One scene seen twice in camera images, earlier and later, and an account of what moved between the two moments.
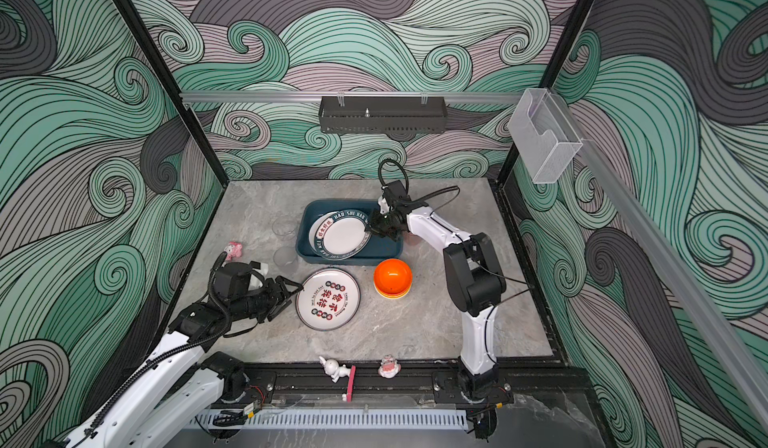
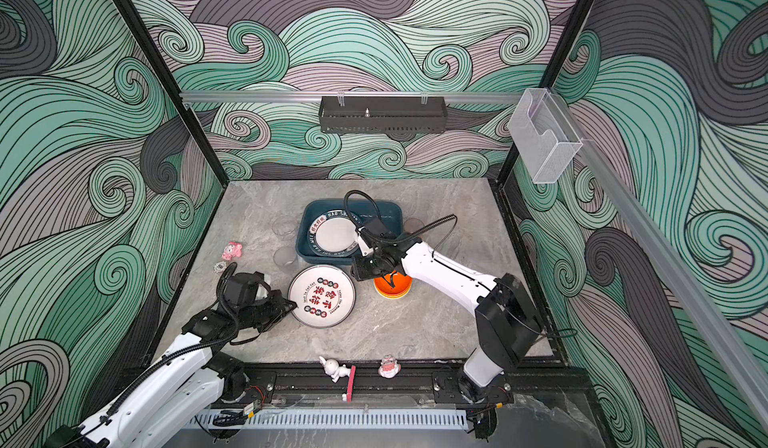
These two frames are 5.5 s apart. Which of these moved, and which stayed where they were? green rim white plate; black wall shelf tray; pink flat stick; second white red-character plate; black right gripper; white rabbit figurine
Moved: green rim white plate; black right gripper
Stayed: pink flat stick; black wall shelf tray; white rabbit figurine; second white red-character plate
